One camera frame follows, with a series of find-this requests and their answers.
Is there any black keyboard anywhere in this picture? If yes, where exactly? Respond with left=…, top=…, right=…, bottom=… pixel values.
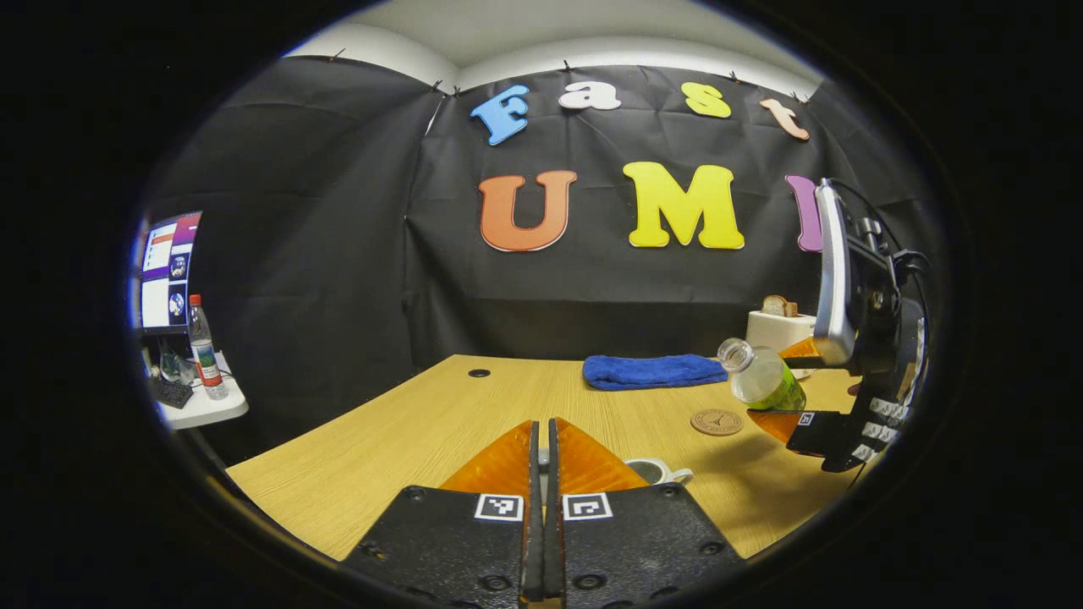
left=151, top=376, right=194, bottom=409

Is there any white toaster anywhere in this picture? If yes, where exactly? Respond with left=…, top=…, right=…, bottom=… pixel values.
left=746, top=310, right=817, bottom=356

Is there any computer monitor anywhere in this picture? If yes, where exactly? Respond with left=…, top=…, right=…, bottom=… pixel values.
left=135, top=211, right=204, bottom=335

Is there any clear green label water bottle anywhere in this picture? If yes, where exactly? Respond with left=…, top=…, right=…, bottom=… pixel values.
left=717, top=338, right=806, bottom=413

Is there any round brown coaster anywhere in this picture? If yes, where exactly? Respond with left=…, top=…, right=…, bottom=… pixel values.
left=690, top=409, right=744, bottom=436

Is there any white side table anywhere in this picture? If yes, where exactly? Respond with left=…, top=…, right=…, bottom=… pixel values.
left=144, top=351, right=249, bottom=431

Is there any red cap plastic bottle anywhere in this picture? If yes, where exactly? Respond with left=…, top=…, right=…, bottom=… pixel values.
left=188, top=294, right=229, bottom=401

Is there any white teacup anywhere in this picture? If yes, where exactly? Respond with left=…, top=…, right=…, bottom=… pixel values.
left=624, top=457, right=695, bottom=487

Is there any blue towel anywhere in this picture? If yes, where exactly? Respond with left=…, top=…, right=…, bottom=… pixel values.
left=582, top=354, right=728, bottom=392

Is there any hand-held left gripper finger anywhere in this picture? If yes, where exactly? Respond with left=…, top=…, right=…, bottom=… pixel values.
left=343, top=420, right=542, bottom=606
left=546, top=417, right=745, bottom=608

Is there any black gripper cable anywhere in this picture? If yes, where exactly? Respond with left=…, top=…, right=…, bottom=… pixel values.
left=825, top=178, right=930, bottom=276

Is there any black backdrop cloth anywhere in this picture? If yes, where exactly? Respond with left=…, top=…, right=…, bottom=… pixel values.
left=148, top=55, right=940, bottom=462

